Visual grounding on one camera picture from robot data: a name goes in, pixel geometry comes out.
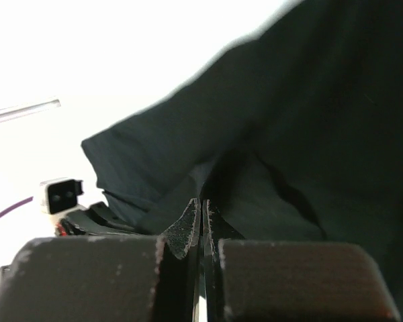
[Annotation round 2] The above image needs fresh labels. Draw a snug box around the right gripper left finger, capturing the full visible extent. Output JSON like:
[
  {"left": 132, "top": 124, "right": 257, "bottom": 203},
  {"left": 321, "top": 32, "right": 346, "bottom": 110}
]
[{"left": 0, "top": 199, "right": 200, "bottom": 321}]

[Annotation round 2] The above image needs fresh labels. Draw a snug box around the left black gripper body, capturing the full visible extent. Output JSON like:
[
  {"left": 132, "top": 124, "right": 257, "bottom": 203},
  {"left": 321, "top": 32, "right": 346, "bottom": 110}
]
[{"left": 53, "top": 202, "right": 143, "bottom": 236}]

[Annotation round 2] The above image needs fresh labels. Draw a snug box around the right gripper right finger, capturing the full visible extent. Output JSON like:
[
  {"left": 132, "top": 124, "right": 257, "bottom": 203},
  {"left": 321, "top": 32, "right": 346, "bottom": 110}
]
[{"left": 202, "top": 201, "right": 401, "bottom": 321}]

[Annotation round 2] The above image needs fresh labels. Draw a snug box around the black t-shirt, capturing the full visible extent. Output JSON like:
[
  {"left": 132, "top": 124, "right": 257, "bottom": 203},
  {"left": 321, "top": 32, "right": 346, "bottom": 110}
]
[{"left": 81, "top": 1, "right": 403, "bottom": 320}]

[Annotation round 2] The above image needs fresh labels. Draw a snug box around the left aluminium corner post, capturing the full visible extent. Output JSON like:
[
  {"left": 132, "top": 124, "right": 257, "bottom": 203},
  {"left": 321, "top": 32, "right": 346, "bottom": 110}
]
[{"left": 0, "top": 97, "right": 61, "bottom": 123}]

